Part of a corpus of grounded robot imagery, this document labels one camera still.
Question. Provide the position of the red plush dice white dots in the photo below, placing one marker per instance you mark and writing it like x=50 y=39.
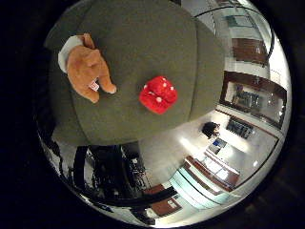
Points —
x=158 y=94

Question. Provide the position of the orange plush fox toy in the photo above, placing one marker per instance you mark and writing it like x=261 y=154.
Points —
x=84 y=68

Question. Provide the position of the black office chair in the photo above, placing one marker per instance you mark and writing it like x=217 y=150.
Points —
x=209 y=129

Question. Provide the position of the black equipment rack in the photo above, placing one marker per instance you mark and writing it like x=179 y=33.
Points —
x=111 y=171

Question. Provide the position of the narrow olive green table mat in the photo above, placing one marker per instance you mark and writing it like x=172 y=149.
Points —
x=208 y=70

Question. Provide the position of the computer monitor blue screen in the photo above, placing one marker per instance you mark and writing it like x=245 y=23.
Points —
x=219 y=143

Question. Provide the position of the large olive green table mat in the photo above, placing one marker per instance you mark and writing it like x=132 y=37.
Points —
x=136 y=41

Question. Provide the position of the brown framed glass window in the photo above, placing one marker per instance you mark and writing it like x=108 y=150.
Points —
x=254 y=98

